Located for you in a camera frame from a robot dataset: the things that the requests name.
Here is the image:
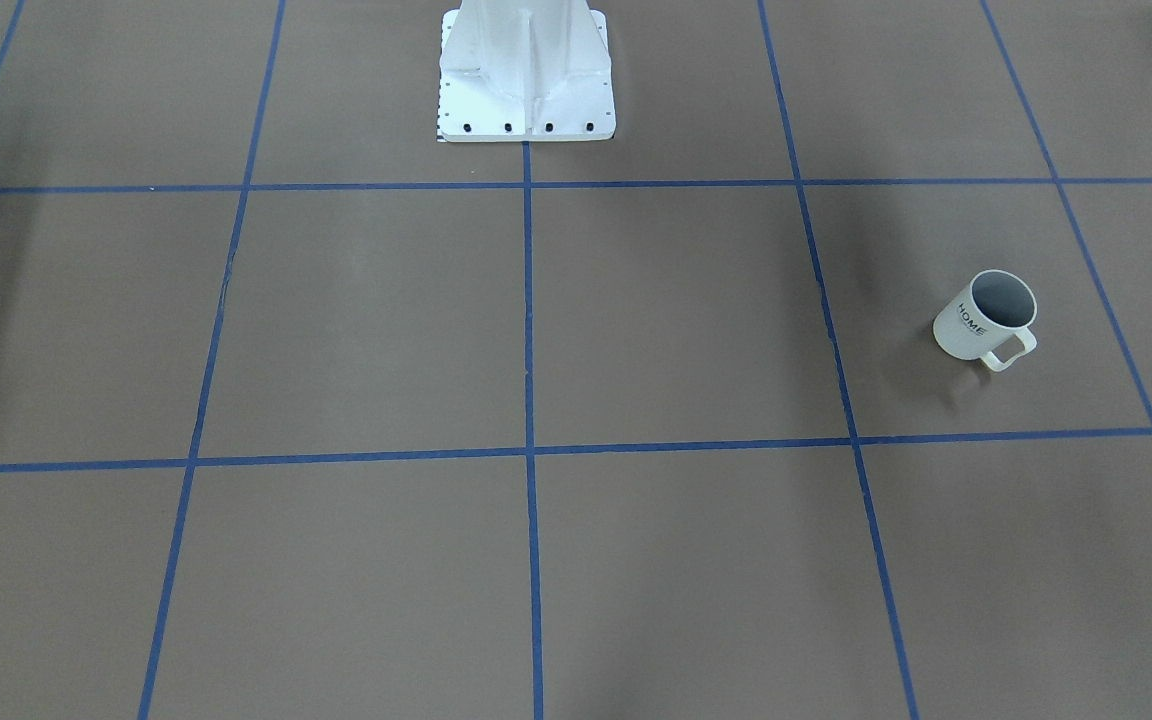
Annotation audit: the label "white mug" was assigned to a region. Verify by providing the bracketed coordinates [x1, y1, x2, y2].
[932, 270, 1038, 373]

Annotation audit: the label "white central mounting post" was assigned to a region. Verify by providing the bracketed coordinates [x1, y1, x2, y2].
[435, 1, 617, 143]

